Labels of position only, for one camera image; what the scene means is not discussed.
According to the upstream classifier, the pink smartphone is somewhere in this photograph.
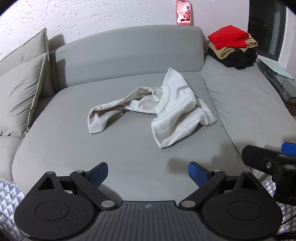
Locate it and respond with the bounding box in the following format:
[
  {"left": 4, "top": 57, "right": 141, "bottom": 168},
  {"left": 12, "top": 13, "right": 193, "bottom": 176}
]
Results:
[{"left": 176, "top": 0, "right": 192, "bottom": 26}]

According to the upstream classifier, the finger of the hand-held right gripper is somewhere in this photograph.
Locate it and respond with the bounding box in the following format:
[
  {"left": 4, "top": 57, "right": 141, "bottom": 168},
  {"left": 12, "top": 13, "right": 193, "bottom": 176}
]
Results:
[
  {"left": 280, "top": 142, "right": 296, "bottom": 161},
  {"left": 242, "top": 144, "right": 285, "bottom": 173}
]

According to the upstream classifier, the pale green paper sheet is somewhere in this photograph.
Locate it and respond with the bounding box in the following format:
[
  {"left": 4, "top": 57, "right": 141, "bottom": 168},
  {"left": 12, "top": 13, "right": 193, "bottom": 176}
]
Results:
[{"left": 258, "top": 57, "right": 295, "bottom": 80}]

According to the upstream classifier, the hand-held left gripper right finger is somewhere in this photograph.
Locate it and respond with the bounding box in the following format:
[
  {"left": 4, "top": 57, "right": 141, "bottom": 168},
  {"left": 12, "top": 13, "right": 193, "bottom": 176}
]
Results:
[{"left": 179, "top": 162, "right": 272, "bottom": 210}]

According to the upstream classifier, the white t-shirt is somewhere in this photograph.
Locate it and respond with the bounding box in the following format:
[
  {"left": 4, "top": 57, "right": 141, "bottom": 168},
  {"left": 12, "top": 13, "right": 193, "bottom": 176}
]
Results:
[{"left": 87, "top": 68, "right": 217, "bottom": 149}]

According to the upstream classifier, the glass side table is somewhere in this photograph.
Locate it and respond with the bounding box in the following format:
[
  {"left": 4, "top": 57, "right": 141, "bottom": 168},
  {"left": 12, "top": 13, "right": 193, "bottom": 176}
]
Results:
[{"left": 257, "top": 56, "right": 296, "bottom": 103}]

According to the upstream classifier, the black folded garment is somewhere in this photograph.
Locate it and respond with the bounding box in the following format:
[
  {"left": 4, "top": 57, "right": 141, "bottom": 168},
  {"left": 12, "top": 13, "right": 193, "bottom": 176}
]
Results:
[{"left": 206, "top": 47, "right": 258, "bottom": 70}]

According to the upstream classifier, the red folded garment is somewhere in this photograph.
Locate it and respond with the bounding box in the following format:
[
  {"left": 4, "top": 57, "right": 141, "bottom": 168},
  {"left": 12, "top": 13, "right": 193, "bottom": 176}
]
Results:
[{"left": 208, "top": 25, "right": 250, "bottom": 49}]

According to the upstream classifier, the blue and white patterned rug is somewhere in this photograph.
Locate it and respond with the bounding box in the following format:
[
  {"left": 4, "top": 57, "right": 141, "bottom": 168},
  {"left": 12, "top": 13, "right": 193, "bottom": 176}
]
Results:
[{"left": 0, "top": 175, "right": 296, "bottom": 236}]

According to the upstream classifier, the small grey piped pillow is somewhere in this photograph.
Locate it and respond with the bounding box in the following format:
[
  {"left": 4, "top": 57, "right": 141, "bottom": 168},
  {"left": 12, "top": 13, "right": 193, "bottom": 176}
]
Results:
[{"left": 0, "top": 53, "right": 49, "bottom": 138}]

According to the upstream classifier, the tan folded garment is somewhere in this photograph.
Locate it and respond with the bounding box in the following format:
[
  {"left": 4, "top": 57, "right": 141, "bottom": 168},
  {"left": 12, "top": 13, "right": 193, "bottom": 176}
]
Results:
[{"left": 207, "top": 37, "right": 258, "bottom": 60}]

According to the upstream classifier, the grey fabric sofa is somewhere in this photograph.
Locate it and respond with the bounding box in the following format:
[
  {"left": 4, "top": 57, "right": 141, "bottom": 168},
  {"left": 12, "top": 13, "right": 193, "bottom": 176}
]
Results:
[{"left": 0, "top": 25, "right": 293, "bottom": 202}]

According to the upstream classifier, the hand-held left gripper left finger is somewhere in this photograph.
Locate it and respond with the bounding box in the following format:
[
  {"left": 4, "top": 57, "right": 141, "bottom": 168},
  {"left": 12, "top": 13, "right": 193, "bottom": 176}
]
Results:
[{"left": 30, "top": 162, "right": 117, "bottom": 211}]

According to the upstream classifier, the dark framed window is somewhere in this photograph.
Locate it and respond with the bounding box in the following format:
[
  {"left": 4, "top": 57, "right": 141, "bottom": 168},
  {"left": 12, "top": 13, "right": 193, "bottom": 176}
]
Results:
[{"left": 247, "top": 0, "right": 293, "bottom": 62}]

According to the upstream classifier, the large grey piped pillow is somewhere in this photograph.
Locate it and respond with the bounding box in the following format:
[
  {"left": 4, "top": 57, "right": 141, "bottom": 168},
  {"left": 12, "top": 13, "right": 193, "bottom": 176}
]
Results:
[{"left": 0, "top": 28, "right": 56, "bottom": 98}]

